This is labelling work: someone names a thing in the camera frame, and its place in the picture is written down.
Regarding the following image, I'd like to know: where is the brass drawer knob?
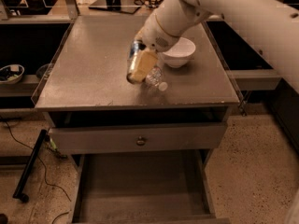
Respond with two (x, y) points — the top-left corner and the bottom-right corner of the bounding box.
(136, 136), (147, 147)

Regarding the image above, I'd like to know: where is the blue silver redbull can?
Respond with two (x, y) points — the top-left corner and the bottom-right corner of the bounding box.
(126, 40), (146, 84)

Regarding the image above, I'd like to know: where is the black monitor stand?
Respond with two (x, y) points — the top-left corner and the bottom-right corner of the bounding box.
(89, 0), (141, 14)

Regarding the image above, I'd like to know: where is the open grey middle drawer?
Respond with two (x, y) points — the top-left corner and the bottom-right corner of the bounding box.
(67, 150), (231, 224)

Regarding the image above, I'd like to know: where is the clear plastic water bottle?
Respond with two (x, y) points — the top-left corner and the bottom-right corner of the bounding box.
(145, 66), (168, 91)

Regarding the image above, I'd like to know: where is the white ceramic bowl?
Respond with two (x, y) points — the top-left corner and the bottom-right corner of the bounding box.
(159, 37), (196, 68)

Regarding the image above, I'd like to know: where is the grey wooden drawer cabinet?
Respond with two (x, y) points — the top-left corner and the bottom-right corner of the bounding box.
(36, 15), (239, 156)

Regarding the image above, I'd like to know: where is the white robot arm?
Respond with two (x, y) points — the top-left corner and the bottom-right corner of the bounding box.
(126, 0), (299, 92)

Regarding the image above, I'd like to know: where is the black floor cable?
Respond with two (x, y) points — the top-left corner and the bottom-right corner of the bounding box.
(0, 117), (73, 224)

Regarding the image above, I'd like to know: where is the grey top drawer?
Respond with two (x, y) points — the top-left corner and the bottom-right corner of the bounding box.
(50, 122), (227, 155)

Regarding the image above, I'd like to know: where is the black bar on floor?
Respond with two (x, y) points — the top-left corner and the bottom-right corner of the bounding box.
(13, 130), (47, 203)

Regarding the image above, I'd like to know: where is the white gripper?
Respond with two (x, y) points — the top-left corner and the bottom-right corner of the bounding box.
(127, 14), (181, 82)

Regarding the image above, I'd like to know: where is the small bowl with items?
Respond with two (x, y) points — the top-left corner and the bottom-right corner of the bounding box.
(0, 64), (25, 84)

